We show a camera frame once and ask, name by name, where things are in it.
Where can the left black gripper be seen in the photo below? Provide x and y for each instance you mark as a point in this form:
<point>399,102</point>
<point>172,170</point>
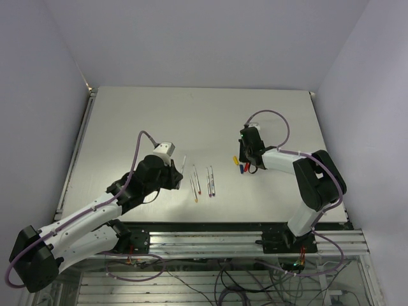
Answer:
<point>174,175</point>

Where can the blue tipped pen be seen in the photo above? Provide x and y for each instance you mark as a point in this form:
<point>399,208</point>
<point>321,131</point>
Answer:
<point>212,182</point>

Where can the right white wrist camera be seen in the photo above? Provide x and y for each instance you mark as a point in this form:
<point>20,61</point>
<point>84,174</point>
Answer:
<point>253,125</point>

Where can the red tipped pen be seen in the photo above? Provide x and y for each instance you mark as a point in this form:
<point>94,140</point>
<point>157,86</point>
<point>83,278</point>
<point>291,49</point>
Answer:
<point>198,187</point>

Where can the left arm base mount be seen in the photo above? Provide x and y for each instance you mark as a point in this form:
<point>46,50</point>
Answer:
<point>130,239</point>

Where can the purple tipped pen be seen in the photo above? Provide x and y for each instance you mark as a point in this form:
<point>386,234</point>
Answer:
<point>209,187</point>

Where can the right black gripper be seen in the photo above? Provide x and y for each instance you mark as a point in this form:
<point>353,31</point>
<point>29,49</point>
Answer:
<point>241,158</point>

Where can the yellow tipped pen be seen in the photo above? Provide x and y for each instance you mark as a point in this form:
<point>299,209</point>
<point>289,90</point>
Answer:
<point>193,189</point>

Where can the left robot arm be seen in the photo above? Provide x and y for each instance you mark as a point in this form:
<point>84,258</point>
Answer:
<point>40,255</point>

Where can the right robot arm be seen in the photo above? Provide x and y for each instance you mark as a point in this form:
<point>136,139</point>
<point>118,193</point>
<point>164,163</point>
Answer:
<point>319,182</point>

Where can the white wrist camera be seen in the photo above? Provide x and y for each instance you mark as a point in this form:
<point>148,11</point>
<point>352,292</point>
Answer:
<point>253,125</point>
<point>164,150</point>

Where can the aluminium frame rail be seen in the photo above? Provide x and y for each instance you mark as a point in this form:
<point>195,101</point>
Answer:
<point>245,244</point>

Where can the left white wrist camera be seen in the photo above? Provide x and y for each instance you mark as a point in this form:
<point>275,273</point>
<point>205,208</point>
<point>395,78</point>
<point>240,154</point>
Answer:
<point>164,150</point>

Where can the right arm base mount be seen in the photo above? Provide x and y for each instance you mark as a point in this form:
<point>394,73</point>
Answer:
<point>278,239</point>

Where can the green pen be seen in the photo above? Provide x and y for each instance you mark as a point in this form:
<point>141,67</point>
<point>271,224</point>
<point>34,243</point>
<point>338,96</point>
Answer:
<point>182,171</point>

